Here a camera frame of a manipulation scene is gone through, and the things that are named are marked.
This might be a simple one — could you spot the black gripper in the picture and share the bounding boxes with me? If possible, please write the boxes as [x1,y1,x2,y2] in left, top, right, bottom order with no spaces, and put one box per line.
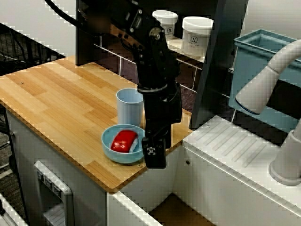
[141,81,183,169]

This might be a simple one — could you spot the light blue bowl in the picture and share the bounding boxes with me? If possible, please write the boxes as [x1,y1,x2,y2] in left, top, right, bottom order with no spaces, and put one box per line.
[101,124,147,164]

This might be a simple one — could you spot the red and white toy sushi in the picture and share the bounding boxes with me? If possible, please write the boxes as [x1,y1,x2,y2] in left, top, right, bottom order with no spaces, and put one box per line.
[110,129,139,153]

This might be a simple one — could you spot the pale blue plastic cup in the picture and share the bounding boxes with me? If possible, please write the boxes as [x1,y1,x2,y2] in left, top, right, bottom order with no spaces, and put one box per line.
[116,88,145,127]

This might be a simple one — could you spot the white toy sink unit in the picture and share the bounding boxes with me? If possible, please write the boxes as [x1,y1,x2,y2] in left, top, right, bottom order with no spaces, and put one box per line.
[107,115,301,226]

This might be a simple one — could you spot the purple tile backsplash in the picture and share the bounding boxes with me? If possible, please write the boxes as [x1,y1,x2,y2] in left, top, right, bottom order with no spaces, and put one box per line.
[93,35,204,111]

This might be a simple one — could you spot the cream shelf board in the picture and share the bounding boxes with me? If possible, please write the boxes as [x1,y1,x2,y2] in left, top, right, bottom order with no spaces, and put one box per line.
[78,6,206,63]

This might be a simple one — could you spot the grey toy faucet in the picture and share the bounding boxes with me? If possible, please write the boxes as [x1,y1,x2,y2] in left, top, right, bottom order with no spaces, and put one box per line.
[235,39,301,186]

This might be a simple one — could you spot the teal plastic bin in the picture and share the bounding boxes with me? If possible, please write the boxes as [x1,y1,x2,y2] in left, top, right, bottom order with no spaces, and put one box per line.
[229,29,301,134]

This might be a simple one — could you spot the white plastic jar with label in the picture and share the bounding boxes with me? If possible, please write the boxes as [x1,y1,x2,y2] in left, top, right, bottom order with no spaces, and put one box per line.
[182,16,214,57]

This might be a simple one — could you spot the small white plastic jar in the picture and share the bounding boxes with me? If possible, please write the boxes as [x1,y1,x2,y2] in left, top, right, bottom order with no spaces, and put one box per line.
[152,10,179,40]

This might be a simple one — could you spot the white toy kitchen cabinet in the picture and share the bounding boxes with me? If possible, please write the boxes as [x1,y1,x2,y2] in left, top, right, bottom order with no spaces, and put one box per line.
[6,109,109,226]

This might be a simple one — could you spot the dark hutch frame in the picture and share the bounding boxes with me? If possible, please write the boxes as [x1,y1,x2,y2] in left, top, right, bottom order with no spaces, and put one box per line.
[75,0,249,130]

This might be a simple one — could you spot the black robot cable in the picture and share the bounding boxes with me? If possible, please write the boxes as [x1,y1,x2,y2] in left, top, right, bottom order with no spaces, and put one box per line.
[44,0,79,27]

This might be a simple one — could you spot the black wire rack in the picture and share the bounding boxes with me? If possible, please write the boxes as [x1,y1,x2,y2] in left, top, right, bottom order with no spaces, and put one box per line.
[0,22,67,76]

